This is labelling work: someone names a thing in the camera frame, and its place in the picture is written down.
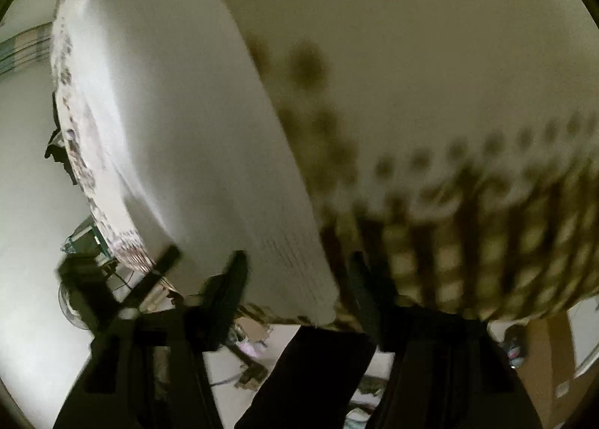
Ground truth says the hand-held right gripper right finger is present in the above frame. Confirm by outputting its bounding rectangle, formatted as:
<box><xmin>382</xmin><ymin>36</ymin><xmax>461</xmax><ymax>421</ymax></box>
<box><xmin>347</xmin><ymin>251</ymin><xmax>490</xmax><ymax>355</ymax></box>

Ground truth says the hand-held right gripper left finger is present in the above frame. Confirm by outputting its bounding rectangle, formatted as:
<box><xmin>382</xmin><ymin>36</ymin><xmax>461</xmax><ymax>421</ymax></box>
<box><xmin>91</xmin><ymin>245</ymin><xmax>250</xmax><ymax>357</ymax></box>

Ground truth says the floor clutter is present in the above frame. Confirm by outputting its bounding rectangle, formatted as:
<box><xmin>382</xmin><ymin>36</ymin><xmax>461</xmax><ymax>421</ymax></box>
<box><xmin>229</xmin><ymin>314</ymin><xmax>274</xmax><ymax>393</ymax></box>

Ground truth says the person's dark trouser leg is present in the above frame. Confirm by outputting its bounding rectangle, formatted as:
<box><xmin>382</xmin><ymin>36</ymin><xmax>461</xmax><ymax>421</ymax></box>
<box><xmin>233</xmin><ymin>323</ymin><xmax>377</xmax><ymax>429</ymax></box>

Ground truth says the colourful shoe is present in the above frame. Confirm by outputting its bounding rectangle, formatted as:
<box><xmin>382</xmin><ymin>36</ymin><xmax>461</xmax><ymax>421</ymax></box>
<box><xmin>503</xmin><ymin>323</ymin><xmax>530</xmax><ymax>370</ymax></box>

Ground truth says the white mattress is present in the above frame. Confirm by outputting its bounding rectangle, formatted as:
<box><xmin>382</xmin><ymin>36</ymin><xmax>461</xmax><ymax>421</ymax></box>
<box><xmin>49</xmin><ymin>0</ymin><xmax>341</xmax><ymax>327</ymax></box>

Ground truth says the brown cardboard box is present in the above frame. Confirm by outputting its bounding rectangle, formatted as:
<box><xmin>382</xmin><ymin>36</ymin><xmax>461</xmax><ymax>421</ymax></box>
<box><xmin>523</xmin><ymin>312</ymin><xmax>583</xmax><ymax>429</ymax></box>

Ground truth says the brown dotted bed sheet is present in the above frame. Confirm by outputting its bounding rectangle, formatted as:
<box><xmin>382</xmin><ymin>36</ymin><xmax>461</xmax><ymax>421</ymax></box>
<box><xmin>191</xmin><ymin>0</ymin><xmax>599</xmax><ymax>332</ymax></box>

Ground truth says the striped cloth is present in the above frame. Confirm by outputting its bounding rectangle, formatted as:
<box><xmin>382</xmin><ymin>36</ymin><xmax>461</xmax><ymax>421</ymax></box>
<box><xmin>0</xmin><ymin>21</ymin><xmax>53</xmax><ymax>79</ymax></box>

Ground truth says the green wire rack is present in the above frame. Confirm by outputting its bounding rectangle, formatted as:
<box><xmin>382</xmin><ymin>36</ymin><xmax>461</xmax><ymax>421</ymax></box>
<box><xmin>61</xmin><ymin>217</ymin><xmax>118</xmax><ymax>271</ymax></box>

